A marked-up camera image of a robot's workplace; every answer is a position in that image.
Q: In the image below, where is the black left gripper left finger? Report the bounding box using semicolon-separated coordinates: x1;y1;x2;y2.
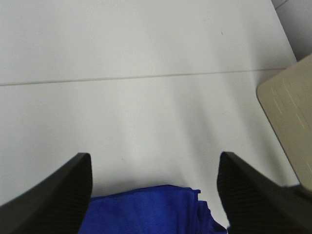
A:
0;153;93;234

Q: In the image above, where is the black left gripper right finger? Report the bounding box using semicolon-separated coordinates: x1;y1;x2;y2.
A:
217;152;312;234

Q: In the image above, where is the blue microfiber towel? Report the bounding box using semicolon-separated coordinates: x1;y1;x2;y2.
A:
79;185;227;234

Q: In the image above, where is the beige storage bin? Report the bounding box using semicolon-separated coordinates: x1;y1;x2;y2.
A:
256;55;312;191

